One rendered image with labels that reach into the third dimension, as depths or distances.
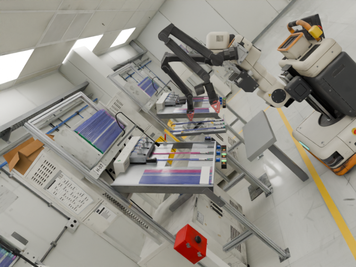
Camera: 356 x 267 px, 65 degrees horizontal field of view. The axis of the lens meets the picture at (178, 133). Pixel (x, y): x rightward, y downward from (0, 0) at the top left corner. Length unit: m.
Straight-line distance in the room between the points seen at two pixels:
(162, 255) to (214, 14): 8.24
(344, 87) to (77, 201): 2.00
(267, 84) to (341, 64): 0.46
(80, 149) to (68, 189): 0.31
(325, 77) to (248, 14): 7.73
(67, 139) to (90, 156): 0.20
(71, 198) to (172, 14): 8.20
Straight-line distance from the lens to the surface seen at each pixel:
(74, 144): 2.13
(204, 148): 2.40
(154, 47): 9.98
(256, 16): 9.70
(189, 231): 1.66
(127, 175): 2.15
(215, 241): 2.18
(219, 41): 2.05
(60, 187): 2.24
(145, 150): 2.33
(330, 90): 2.11
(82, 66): 5.59
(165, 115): 3.27
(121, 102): 3.36
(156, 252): 2.35
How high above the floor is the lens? 1.42
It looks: 9 degrees down
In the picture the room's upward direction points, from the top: 49 degrees counter-clockwise
